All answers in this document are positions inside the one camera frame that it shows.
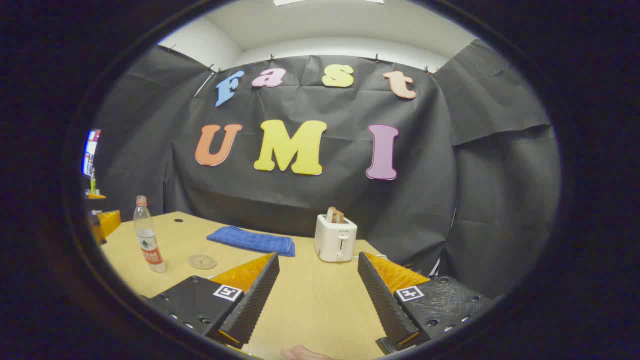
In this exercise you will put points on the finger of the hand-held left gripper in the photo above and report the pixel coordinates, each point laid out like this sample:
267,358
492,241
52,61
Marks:
110,222
95,197

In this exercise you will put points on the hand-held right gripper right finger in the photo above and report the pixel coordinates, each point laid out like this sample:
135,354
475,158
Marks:
382,300

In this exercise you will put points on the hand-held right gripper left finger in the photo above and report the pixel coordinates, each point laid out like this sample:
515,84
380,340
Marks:
255,300

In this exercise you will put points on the clear plastic water bottle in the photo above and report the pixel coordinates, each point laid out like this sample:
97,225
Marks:
150,240

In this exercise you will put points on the round wooden coaster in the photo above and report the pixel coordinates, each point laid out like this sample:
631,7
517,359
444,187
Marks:
202,262

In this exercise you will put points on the small green bottle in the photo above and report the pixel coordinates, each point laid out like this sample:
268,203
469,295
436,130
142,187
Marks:
93,184

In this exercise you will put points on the computer monitor screen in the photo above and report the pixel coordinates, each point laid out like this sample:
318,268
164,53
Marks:
91,152

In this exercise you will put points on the blue folded towel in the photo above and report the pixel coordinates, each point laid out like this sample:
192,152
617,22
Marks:
250,240

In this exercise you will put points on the white toaster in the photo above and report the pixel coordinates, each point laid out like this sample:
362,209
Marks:
332,240

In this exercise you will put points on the brown toast slice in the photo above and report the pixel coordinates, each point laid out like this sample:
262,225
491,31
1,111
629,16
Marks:
339,216

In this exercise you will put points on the black backdrop cloth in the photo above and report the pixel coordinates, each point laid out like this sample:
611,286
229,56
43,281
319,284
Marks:
325,205

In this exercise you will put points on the thin white rod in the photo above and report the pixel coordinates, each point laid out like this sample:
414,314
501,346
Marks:
204,85

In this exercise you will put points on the ceiling light panel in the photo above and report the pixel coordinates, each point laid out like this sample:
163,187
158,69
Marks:
325,2

